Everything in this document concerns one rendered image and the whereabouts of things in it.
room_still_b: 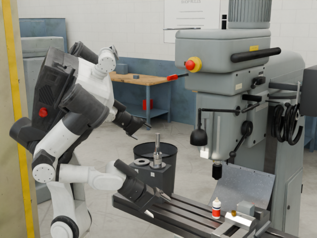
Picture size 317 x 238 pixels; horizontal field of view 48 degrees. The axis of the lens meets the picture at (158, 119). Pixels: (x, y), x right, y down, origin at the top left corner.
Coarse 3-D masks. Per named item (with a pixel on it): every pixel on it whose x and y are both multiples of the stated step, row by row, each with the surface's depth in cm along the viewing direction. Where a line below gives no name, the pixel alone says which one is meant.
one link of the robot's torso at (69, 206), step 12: (72, 156) 165; (60, 192) 156; (72, 192) 166; (84, 192) 166; (60, 204) 159; (72, 204) 157; (84, 204) 166; (60, 216) 159; (72, 216) 159; (84, 216) 165; (72, 228) 158; (84, 228) 164
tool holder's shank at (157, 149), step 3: (156, 135) 190; (159, 135) 191; (156, 138) 191; (159, 138) 191; (156, 141) 191; (159, 141) 192; (156, 144) 192; (159, 144) 192; (156, 147) 192; (159, 147) 192; (156, 150) 192; (159, 150) 192
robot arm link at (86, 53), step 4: (84, 48) 157; (88, 48) 160; (84, 52) 157; (88, 52) 158; (92, 52) 160; (84, 56) 157; (88, 56) 158; (92, 56) 159; (96, 56) 161; (88, 60) 158; (92, 60) 159; (96, 60) 161; (96, 64) 161
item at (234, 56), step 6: (270, 48) 159; (276, 48) 163; (234, 54) 132; (240, 54) 133; (246, 54) 137; (252, 54) 141; (258, 54) 145; (264, 54) 150; (270, 54) 156; (276, 54) 163; (234, 60) 132; (240, 60) 134; (246, 60) 139
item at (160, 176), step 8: (136, 160) 202; (144, 160) 202; (136, 168) 195; (144, 168) 194; (152, 168) 192; (160, 168) 192; (168, 168) 195; (136, 176) 197; (144, 176) 194; (152, 176) 192; (160, 176) 189; (168, 176) 196; (152, 184) 193; (160, 184) 191; (168, 184) 197; (168, 192) 199; (160, 200) 193
